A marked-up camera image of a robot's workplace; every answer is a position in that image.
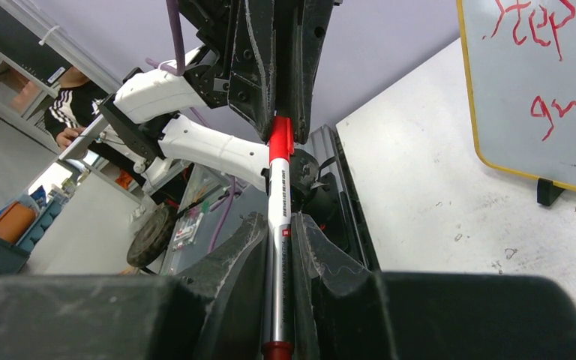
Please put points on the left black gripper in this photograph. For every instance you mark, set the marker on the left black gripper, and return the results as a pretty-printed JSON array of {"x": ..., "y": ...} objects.
[{"x": 259, "y": 56}]

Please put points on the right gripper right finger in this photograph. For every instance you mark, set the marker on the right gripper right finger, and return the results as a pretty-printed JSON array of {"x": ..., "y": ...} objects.
[{"x": 345, "y": 311}]

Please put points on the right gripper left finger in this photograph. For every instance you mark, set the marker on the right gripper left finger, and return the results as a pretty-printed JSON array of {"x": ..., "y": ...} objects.
[{"x": 211, "y": 310}]

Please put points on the red white marker pen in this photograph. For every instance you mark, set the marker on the red white marker pen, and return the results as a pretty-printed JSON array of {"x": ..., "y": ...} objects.
[{"x": 278, "y": 319}]

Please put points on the red marker cap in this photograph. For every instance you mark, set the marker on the red marker cap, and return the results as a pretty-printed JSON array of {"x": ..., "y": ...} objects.
[{"x": 281, "y": 141}]

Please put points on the yellow framed whiteboard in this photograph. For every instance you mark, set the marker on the yellow framed whiteboard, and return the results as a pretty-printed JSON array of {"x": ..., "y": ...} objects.
[{"x": 520, "y": 65}]

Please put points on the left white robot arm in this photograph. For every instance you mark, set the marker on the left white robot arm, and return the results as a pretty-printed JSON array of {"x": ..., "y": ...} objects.
[{"x": 147, "y": 112}]

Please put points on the black rubber wheel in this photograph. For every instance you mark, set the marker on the black rubber wheel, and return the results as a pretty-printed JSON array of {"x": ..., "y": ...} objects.
[{"x": 153, "y": 237}]

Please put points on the person in black jacket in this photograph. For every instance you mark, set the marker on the person in black jacket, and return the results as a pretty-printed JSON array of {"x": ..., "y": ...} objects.
[{"x": 74, "y": 108}]

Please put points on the orange container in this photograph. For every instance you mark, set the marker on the orange container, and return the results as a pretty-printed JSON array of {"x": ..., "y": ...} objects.
[{"x": 14, "y": 221}]

